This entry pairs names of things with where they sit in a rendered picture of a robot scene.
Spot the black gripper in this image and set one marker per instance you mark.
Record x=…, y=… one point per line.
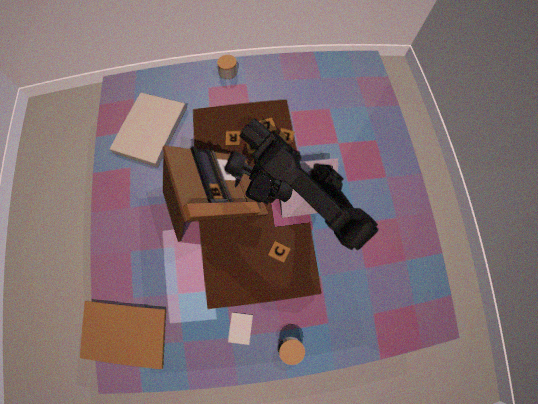
x=236, y=166

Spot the beige flat box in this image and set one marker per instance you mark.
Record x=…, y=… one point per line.
x=149, y=126

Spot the grey canister with orange lid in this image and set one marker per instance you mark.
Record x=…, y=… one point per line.
x=227, y=66
x=291, y=350

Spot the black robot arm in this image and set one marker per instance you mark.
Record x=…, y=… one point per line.
x=322, y=190

